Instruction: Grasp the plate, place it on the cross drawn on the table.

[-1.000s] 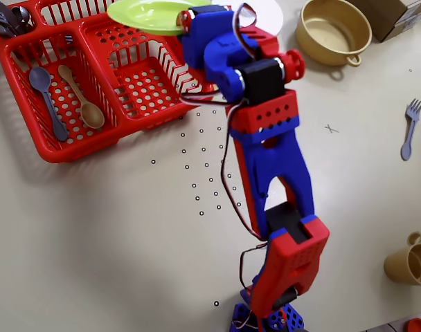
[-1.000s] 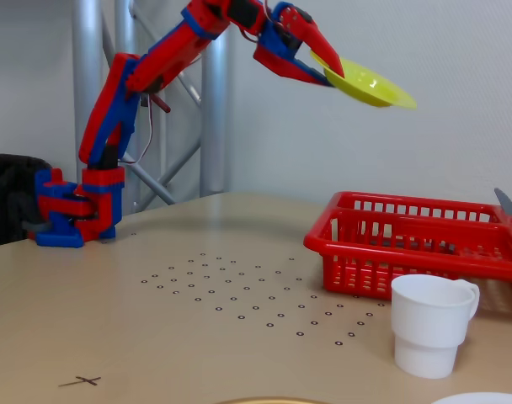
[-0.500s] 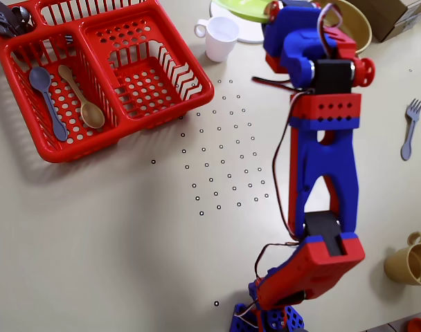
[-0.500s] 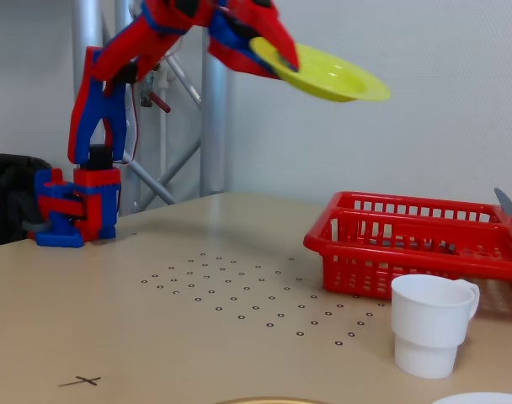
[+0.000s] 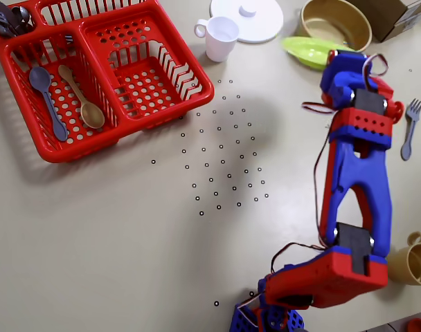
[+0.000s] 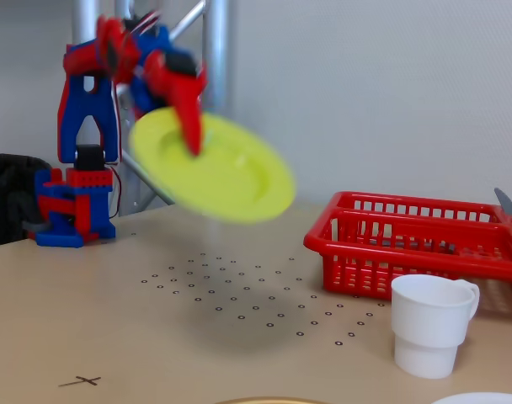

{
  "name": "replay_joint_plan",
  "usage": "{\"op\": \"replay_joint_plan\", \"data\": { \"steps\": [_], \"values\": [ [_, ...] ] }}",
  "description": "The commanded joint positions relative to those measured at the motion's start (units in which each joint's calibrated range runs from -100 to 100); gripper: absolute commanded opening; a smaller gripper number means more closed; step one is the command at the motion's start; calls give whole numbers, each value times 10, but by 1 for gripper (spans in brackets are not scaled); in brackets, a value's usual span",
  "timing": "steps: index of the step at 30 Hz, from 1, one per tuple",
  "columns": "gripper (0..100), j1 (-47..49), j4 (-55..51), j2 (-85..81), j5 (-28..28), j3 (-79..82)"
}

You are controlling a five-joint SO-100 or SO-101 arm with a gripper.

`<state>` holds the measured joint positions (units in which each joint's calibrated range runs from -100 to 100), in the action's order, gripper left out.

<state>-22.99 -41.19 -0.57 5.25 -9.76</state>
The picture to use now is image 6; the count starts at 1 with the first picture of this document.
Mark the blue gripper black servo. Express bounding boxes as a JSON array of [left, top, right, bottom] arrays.
[[131, 49, 207, 158]]

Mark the lime green plastic plate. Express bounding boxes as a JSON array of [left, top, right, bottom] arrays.
[[129, 106, 297, 225]]

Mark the silver metal truss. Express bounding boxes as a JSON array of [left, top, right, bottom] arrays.
[[70, 0, 231, 218]]

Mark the red plastic dish rack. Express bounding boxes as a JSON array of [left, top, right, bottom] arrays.
[[302, 190, 512, 315]]

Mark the tan plastic pot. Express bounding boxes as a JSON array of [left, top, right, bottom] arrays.
[[212, 396, 338, 404]]

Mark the white plastic cup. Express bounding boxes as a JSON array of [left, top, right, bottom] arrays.
[[390, 274, 481, 380]]

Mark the white round lid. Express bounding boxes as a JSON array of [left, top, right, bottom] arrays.
[[431, 391, 512, 404]]

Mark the red white wrist cable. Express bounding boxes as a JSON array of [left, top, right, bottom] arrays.
[[124, 9, 163, 35]]

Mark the red white arm cable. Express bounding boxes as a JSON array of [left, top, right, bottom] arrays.
[[111, 161, 125, 204]]

